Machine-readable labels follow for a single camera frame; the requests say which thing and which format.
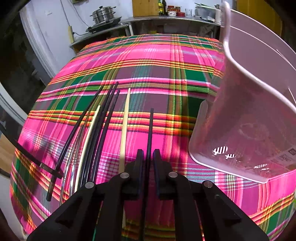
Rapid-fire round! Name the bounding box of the light wooden chopstick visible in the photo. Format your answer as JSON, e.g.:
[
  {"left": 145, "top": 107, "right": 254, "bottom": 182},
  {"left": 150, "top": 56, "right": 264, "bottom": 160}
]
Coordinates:
[{"left": 118, "top": 87, "right": 132, "bottom": 229}]

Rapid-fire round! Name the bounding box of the pink plaid tablecloth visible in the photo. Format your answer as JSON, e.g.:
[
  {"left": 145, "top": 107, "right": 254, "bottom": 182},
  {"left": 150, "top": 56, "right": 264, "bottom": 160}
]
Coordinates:
[{"left": 18, "top": 34, "right": 295, "bottom": 240}]

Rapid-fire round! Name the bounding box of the white storage box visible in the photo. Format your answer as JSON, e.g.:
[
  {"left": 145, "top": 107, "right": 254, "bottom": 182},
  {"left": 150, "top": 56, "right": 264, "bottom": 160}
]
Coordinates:
[{"left": 195, "top": 3, "right": 217, "bottom": 22}]

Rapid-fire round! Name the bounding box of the wooden cutting board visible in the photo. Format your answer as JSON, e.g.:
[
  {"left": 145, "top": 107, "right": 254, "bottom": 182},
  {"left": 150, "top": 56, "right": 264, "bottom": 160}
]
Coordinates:
[{"left": 132, "top": 0, "right": 159, "bottom": 17}]

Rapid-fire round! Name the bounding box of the stainless steel steamer pot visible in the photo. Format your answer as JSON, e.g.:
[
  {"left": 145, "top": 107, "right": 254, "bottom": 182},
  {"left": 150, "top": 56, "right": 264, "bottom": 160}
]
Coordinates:
[{"left": 91, "top": 6, "right": 115, "bottom": 24}]

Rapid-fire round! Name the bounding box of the metal kitchen counter table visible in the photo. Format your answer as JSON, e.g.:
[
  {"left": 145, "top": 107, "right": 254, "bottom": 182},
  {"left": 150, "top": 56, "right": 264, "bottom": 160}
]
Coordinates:
[{"left": 121, "top": 16, "right": 220, "bottom": 40}]

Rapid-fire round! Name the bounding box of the long steel chopstick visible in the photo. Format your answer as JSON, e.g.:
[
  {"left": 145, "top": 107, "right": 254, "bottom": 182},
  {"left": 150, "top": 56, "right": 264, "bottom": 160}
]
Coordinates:
[{"left": 59, "top": 130, "right": 81, "bottom": 206}]

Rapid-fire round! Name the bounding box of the pink plastic utensil basket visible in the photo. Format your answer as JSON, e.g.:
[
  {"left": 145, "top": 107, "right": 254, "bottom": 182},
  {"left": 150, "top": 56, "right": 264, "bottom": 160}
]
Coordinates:
[{"left": 188, "top": 2, "right": 295, "bottom": 183}]

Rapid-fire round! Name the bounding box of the portable gas stove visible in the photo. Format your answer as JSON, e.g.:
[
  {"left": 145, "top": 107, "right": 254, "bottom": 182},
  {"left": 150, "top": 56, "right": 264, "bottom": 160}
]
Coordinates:
[{"left": 86, "top": 17, "right": 121, "bottom": 33}]

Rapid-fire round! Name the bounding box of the dark oil bottle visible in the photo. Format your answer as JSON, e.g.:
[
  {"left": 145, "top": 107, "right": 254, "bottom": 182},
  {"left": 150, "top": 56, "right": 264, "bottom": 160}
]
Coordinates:
[{"left": 162, "top": 0, "right": 168, "bottom": 16}]

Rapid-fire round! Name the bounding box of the low wooden shelf cabinet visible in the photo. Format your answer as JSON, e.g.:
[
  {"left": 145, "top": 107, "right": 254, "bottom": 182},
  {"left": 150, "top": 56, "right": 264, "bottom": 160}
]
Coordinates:
[{"left": 69, "top": 24, "right": 130, "bottom": 54}]

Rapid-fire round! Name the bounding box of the red lidded jar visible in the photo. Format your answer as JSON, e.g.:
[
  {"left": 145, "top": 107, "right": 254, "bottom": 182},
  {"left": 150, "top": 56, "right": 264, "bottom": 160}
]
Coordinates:
[{"left": 166, "top": 6, "right": 177, "bottom": 16}]

